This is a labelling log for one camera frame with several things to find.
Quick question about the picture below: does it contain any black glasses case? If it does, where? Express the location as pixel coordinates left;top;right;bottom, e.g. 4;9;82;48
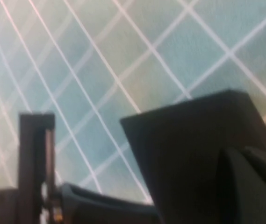
0;89;266;224

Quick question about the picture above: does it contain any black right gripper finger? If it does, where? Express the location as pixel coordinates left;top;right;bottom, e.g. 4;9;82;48
216;147;266;224

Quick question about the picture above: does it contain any green checkered tablecloth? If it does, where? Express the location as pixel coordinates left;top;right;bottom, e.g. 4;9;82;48
0;0;266;206

